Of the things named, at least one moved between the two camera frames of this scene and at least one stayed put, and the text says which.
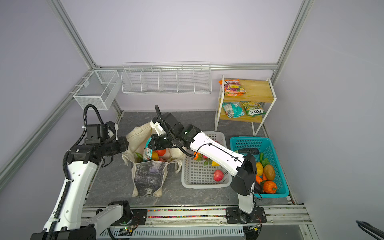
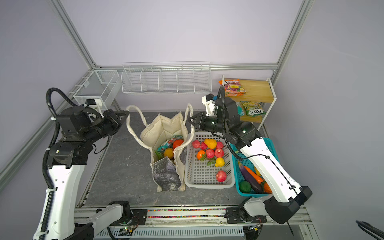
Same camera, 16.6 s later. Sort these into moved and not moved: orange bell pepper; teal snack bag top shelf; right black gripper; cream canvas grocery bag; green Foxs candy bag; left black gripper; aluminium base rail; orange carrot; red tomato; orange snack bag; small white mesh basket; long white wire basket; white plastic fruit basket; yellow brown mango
Moved: cream canvas grocery bag; teal snack bag top shelf; left black gripper; red tomato; yellow brown mango; right black gripper
Not moved: aluminium base rail; long white wire basket; orange carrot; green Foxs candy bag; orange snack bag; white plastic fruit basket; small white mesh basket; orange bell pepper
